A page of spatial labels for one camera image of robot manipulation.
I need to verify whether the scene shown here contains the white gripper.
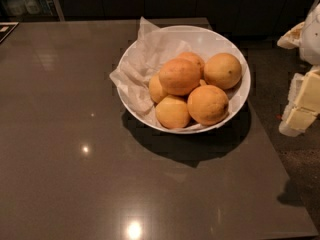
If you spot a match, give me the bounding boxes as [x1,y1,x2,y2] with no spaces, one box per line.
[277,4,320,137]

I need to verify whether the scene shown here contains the white ceramic bowl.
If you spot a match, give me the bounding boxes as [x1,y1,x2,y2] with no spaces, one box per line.
[116,24,252,135]

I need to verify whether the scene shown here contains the rear hidden orange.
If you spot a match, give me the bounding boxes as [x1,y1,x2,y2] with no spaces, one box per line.
[177,52,205,77]

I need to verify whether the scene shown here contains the hidden orange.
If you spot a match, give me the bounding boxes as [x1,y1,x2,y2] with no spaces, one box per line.
[177,52,205,77]
[149,74,168,103]

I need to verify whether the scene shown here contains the left hidden orange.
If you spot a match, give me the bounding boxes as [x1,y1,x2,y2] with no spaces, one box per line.
[149,74,168,103]

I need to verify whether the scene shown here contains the crumpled white paper liner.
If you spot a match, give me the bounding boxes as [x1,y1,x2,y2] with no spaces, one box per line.
[109,16,241,133]

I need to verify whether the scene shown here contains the clear plastic bottles on shelf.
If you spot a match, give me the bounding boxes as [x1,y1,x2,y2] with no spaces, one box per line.
[0,0,56,17]

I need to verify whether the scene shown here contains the black framed panel at left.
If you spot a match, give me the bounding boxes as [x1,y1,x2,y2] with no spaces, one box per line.
[0,22,19,43]

